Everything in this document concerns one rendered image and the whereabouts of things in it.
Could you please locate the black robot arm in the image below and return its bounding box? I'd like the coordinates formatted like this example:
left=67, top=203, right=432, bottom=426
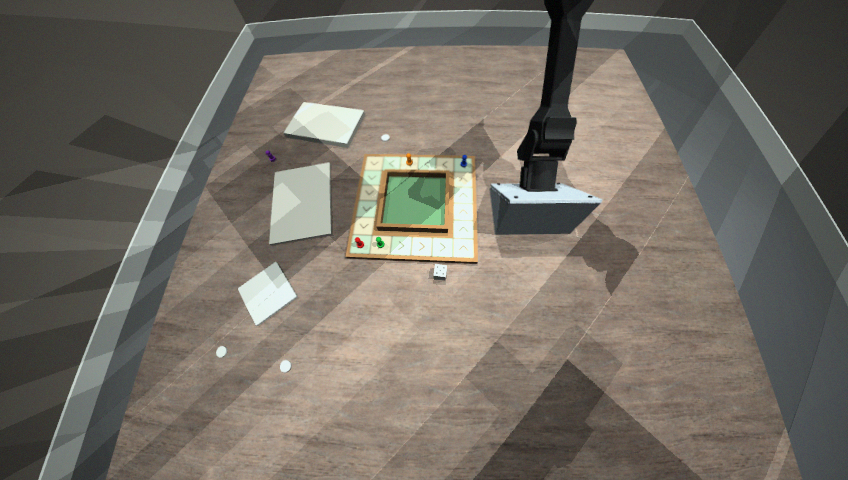
left=517, top=0, right=594, bottom=192

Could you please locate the white die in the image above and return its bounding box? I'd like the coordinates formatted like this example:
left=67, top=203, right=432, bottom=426
left=434, top=264, right=447, bottom=280

